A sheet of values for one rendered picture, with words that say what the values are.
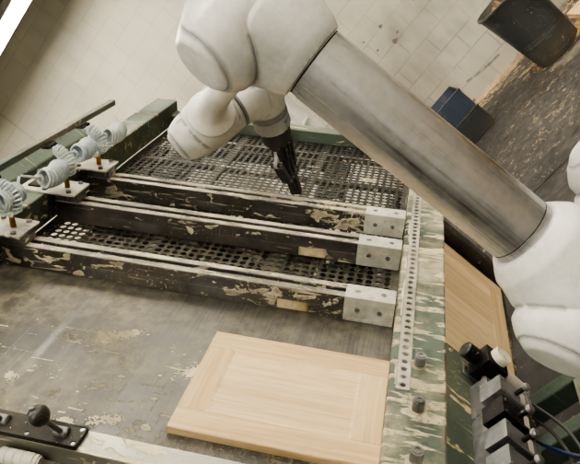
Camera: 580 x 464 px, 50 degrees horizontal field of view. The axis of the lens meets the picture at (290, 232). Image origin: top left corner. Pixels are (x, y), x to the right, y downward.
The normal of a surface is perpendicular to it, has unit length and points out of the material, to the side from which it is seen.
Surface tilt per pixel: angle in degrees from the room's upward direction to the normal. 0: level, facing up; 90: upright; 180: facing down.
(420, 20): 90
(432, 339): 55
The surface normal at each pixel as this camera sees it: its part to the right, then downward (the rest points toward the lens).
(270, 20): 0.21, 0.09
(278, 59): 0.02, 0.66
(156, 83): -0.11, 0.33
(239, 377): 0.04, -0.88
